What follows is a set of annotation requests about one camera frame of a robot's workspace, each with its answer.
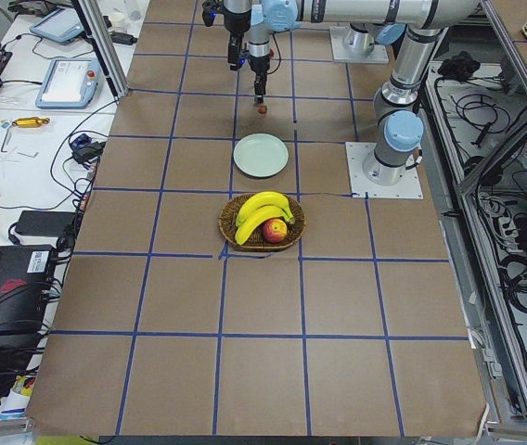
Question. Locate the wicker basket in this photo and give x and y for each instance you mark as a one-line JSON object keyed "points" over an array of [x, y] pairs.
{"points": [[227, 225]]}

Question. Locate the white paper cup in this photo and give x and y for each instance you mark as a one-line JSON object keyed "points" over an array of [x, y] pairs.
{"points": [[117, 21]]}

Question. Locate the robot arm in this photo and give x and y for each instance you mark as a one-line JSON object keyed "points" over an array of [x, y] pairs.
{"points": [[251, 25]]}

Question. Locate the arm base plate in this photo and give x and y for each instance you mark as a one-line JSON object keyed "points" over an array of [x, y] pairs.
{"points": [[354, 44], [371, 179]]}

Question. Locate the red yellow apple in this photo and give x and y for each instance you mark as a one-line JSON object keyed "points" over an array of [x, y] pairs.
{"points": [[275, 231]]}

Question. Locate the teach pendant far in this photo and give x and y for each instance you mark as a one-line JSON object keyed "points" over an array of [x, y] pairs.
{"points": [[60, 26]]}

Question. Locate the yellow banana bunch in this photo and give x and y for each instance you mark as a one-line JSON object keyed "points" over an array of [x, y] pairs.
{"points": [[258, 209]]}

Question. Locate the teach pendant near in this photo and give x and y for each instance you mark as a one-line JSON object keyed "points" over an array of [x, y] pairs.
{"points": [[69, 83]]}

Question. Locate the black power adapter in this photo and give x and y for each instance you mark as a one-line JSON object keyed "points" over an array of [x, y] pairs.
{"points": [[43, 222]]}

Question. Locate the teach pendant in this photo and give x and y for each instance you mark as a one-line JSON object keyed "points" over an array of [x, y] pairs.
{"points": [[60, 26], [69, 83]]}

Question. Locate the yellow handled screwdriver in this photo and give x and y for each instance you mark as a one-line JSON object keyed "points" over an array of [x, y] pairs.
{"points": [[30, 122]]}

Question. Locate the light green plate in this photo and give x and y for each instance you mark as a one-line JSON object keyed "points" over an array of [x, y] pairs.
{"points": [[260, 155]]}

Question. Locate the aluminium frame post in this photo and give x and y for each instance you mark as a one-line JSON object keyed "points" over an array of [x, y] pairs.
{"points": [[97, 32]]}

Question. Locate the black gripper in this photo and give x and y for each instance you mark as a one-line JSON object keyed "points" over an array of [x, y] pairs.
{"points": [[260, 65]]}

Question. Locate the black computer box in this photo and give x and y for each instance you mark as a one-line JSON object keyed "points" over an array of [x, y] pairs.
{"points": [[26, 278]]}

